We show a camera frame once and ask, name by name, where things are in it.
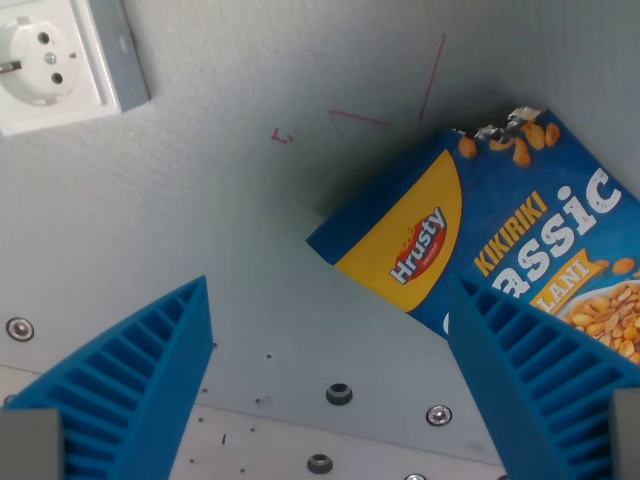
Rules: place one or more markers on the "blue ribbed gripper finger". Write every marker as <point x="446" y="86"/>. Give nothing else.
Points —
<point x="125" y="370"/>
<point x="540" y="380"/>

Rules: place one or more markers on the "silver flat-head screw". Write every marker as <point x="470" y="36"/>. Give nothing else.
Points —
<point x="415" y="477"/>
<point x="439" y="415"/>
<point x="20" y="329"/>

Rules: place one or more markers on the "blue Hrusty peanut box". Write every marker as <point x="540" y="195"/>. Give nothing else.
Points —
<point x="500" y="225"/>

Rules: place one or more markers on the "grey socket mounting frame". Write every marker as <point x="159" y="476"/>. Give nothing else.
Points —
<point x="129" y="55"/>

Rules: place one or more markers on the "white wall power socket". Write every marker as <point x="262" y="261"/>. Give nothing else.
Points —
<point x="47" y="62"/>

